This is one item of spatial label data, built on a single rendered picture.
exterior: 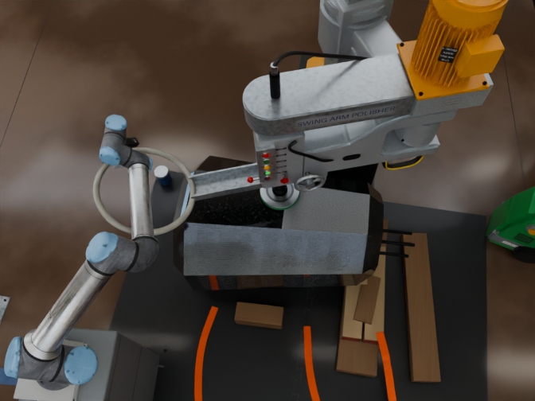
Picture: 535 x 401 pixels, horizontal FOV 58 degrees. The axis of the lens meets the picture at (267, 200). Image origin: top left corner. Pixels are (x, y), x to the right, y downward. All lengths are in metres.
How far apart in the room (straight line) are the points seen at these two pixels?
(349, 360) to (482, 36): 2.03
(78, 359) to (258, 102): 1.27
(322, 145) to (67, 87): 2.82
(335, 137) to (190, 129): 1.95
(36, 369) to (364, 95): 1.65
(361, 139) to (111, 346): 1.51
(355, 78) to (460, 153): 2.06
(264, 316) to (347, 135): 1.42
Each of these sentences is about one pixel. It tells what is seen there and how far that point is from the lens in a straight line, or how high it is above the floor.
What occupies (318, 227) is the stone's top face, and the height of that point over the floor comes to 0.80.
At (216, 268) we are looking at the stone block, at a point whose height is 0.61.
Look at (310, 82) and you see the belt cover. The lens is 1.98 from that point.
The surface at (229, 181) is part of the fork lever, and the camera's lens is 2.49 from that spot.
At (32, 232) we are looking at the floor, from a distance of 3.93.
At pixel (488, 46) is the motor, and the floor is 1.94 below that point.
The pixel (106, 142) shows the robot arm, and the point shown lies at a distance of 2.25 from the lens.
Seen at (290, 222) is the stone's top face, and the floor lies 0.80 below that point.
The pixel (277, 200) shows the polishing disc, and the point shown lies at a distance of 2.61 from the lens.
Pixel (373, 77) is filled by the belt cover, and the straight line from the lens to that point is 2.02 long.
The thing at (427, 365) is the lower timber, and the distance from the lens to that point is 3.25.
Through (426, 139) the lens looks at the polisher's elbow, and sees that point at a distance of 2.36.
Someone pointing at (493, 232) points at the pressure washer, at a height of 0.15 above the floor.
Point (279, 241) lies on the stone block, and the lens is 2.63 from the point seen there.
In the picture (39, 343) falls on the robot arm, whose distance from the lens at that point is 2.12.
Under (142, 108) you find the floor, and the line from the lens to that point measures 4.16.
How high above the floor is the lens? 3.21
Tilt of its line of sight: 65 degrees down
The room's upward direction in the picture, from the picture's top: 6 degrees counter-clockwise
